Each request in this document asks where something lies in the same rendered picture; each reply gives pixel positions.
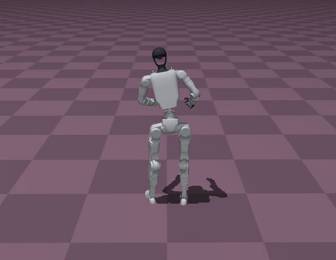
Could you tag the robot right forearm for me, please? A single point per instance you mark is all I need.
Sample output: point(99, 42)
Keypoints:
point(192, 101)

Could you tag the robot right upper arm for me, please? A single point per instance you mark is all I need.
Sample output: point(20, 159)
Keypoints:
point(182, 75)

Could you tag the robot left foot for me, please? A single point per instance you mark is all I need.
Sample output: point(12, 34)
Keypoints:
point(151, 200)

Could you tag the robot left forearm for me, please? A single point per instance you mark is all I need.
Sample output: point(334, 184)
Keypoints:
point(151, 102)

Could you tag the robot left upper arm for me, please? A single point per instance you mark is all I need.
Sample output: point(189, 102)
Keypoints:
point(145, 82)

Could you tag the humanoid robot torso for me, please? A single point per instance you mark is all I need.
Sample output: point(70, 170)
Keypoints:
point(166, 94)

